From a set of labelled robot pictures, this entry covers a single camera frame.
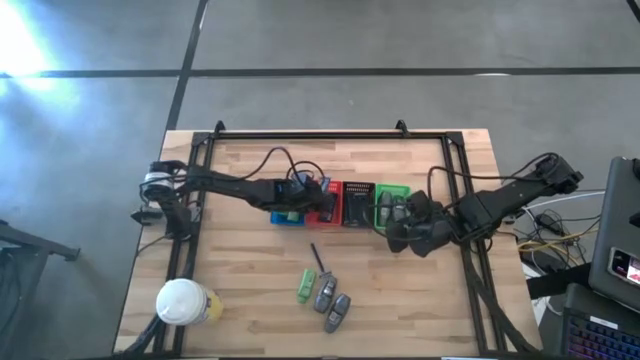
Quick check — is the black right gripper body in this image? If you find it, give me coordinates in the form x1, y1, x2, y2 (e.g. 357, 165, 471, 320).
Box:
414, 204, 459, 259

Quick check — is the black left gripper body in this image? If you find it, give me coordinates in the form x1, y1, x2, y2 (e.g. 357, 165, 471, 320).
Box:
271, 175, 322, 212

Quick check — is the grey roll-on deodorant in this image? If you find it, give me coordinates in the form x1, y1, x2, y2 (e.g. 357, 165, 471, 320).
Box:
378, 192, 394, 227
391, 194, 409, 224
323, 293, 353, 335
313, 277, 339, 315

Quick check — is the red plastic basket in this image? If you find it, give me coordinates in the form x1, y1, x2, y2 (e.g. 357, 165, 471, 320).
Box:
305, 180, 346, 229

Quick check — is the green plastic basket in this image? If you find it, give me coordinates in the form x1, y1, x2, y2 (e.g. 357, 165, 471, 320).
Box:
373, 183, 414, 232

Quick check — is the black plastic basket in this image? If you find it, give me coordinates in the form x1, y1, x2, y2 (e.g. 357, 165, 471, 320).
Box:
342, 181, 378, 230

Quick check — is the yellow cup with white lid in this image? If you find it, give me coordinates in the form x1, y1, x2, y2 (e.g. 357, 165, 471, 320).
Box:
155, 278, 224, 327

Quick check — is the dark grey laptop lid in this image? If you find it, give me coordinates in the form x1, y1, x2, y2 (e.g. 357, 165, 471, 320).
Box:
588, 156, 640, 314

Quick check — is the small lit screen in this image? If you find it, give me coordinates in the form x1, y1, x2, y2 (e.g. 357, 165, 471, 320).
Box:
608, 247, 640, 287

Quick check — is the black backlit keyboard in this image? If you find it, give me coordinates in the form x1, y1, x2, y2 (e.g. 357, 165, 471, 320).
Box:
560, 305, 640, 360

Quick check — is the black metal stand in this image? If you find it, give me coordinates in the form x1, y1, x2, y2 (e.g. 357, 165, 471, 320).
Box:
0, 215, 82, 301

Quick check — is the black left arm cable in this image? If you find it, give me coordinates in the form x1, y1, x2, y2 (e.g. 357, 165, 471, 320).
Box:
238, 145, 327, 185

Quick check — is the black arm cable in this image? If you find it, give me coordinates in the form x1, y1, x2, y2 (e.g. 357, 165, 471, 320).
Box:
426, 152, 559, 190
238, 145, 327, 185

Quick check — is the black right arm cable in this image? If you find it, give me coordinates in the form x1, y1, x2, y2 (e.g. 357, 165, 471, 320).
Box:
426, 152, 559, 190

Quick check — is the black metal rig frame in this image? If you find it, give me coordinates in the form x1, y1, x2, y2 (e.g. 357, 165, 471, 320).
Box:
119, 119, 540, 360

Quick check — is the yellow cable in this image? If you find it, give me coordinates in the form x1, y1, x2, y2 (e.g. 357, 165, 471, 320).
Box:
517, 227, 601, 255

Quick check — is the black strap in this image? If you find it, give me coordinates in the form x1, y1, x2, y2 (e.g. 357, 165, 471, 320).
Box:
525, 262, 594, 300

